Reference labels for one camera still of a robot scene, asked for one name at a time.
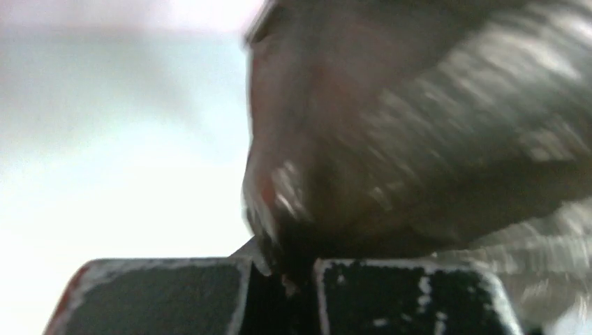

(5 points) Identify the black plastic trash bag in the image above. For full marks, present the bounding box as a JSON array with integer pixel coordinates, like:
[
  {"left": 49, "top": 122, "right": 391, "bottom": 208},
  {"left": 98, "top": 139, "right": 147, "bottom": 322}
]
[{"left": 242, "top": 1, "right": 591, "bottom": 333}]

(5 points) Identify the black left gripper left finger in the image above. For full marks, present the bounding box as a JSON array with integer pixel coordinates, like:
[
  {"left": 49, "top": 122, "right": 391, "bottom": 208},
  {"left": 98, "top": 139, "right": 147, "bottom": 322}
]
[{"left": 44, "top": 258, "right": 252, "bottom": 334}]

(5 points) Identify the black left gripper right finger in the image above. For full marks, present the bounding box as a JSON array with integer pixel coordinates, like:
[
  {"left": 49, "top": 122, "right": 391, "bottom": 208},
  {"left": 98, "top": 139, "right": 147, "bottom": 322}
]
[{"left": 313, "top": 260, "right": 523, "bottom": 335}]

